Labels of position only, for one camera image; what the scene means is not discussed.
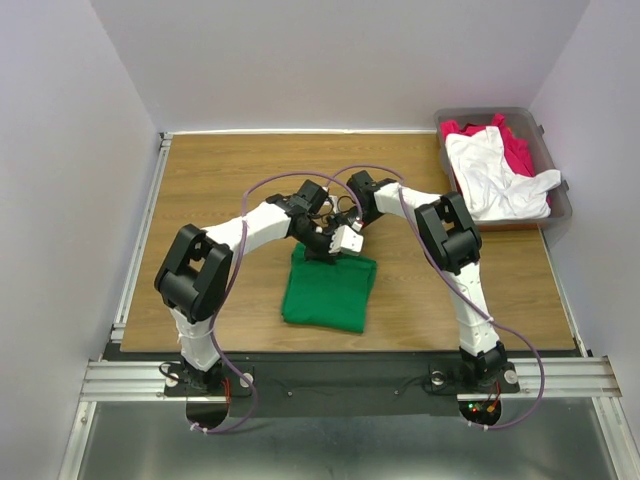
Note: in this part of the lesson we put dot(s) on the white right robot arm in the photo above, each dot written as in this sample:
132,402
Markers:
451,242

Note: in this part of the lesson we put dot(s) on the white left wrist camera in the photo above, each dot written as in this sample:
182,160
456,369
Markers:
345,240

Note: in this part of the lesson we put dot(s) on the clear plastic bin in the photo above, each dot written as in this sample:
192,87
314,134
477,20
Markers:
523,125

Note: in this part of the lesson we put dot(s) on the aluminium frame rail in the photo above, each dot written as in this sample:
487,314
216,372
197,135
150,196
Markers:
392,374

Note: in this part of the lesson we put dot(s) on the red t shirt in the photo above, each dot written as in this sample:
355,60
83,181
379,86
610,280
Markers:
517,151

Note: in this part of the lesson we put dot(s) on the white t shirt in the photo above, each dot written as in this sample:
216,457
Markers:
491,189

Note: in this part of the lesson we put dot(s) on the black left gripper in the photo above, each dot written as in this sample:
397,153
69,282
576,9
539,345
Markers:
323,254

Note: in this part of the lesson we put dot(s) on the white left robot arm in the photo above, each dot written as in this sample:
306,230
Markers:
201,266

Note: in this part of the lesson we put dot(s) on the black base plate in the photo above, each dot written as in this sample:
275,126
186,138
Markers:
231,408

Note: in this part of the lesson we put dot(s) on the green t shirt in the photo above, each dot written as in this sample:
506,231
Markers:
333,296

